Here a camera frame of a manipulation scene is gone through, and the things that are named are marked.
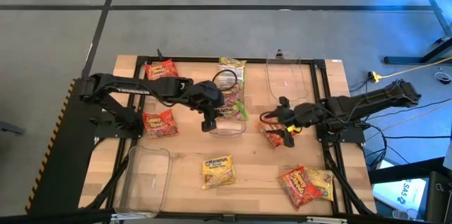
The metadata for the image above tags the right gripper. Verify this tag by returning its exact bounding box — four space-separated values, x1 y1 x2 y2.
271 96 329 149

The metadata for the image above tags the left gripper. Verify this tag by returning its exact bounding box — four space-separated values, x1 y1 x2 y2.
186 79 226 134

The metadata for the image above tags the red Saucy Noods packet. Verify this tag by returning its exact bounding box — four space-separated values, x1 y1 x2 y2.
144 58 180 82
260 119 287 150
142 109 180 139
277 165 324 211

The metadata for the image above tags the Maruchan chili shrimp ramen packet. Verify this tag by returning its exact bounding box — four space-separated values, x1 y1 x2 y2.
217 65 246 86
219 83 245 107
213 102 249 123
218 57 248 69

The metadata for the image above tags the yellow Maruchan chicken ramen packet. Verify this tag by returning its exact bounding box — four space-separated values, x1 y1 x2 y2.
304 165 335 203
201 155 237 191

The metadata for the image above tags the clear plastic bin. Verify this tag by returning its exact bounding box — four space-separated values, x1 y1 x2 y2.
113 145 173 219
206 77 248 138
264 51 310 107

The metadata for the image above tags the white printed box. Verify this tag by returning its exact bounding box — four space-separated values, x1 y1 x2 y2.
372 160 430 214

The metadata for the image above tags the black platform with hazard stripe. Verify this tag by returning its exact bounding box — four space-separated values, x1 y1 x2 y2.
24 77 117 216

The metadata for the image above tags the black equipment case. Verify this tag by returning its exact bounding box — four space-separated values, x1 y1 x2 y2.
423 170 452 224

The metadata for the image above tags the grey chair base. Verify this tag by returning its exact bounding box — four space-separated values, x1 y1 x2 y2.
0 120 28 136

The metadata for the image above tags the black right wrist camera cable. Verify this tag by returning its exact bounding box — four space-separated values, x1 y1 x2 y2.
258 110 275 125

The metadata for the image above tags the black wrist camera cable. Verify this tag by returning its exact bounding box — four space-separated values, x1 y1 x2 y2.
211 69 239 92
258 110 275 125

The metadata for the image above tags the black left wrist camera cable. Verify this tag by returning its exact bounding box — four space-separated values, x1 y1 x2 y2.
211 69 239 92

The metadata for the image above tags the black metal table frame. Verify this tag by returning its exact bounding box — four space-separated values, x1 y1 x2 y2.
84 55 377 218

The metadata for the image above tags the silver metal bracket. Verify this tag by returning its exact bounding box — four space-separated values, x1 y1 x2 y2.
306 216 349 224

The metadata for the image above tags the black floor cable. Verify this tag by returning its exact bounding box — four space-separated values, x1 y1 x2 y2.
363 97 452 122
367 124 452 140

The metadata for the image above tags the black desk leg frame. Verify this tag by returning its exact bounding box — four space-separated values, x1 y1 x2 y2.
383 0 452 66

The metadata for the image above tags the yellow hanging extension cord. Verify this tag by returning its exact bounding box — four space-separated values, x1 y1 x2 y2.
377 56 452 80

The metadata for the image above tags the white coiled cable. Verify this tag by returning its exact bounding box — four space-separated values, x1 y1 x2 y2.
433 70 452 86

